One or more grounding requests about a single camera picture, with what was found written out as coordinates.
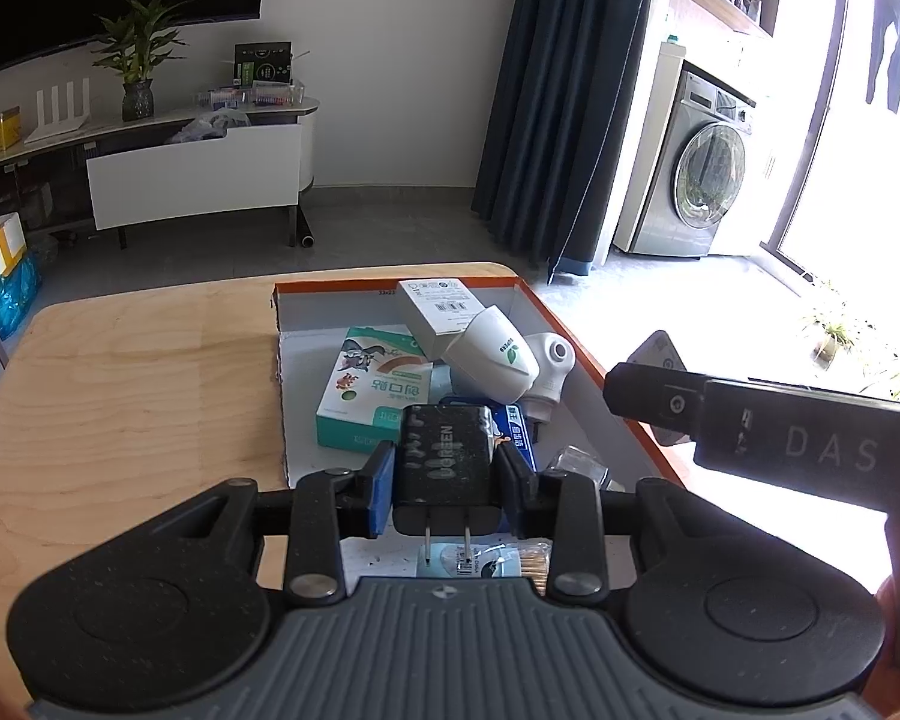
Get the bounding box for silver washing machine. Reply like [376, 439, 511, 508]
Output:
[613, 62, 758, 258]

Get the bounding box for clear plastic box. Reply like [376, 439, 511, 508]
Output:
[194, 82, 305, 110]

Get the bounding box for blue plastic bag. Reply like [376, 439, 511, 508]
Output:
[0, 250, 43, 351]

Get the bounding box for black charger adapter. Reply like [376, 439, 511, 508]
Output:
[392, 403, 505, 568]

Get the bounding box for orange cardboard box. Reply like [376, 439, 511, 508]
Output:
[271, 277, 692, 595]

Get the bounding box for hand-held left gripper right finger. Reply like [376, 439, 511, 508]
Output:
[495, 441, 721, 605]

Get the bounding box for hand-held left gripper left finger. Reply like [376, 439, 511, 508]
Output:
[157, 441, 395, 605]

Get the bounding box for toothpick jar pale blue label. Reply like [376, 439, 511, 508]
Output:
[418, 539, 554, 595]

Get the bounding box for green and black box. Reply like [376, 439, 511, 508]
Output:
[232, 39, 296, 88]

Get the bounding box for teal bandage box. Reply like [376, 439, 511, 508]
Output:
[314, 325, 434, 453]

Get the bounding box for small balcony potted plant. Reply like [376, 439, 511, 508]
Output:
[798, 292, 872, 374]

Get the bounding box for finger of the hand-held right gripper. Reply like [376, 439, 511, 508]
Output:
[604, 330, 710, 448]

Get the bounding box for grey plastic bag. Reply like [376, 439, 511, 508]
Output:
[168, 108, 253, 146]

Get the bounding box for hanging dark clothes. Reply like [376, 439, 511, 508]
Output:
[862, 0, 900, 115]

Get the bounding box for white plug-in mosquito repeller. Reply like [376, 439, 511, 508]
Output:
[520, 332, 576, 422]
[441, 307, 539, 407]

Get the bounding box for dark blue curtain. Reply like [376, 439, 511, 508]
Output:
[470, 0, 662, 280]

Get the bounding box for white charger carton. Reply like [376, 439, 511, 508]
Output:
[397, 277, 486, 362]

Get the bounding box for blue cartoon tin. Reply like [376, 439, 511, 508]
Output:
[491, 400, 539, 467]

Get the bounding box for white router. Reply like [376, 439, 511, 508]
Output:
[23, 80, 94, 146]

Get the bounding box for bamboo plant in glass vase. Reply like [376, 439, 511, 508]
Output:
[89, 0, 190, 123]

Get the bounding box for white television cabinet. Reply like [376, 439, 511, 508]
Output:
[0, 93, 320, 250]

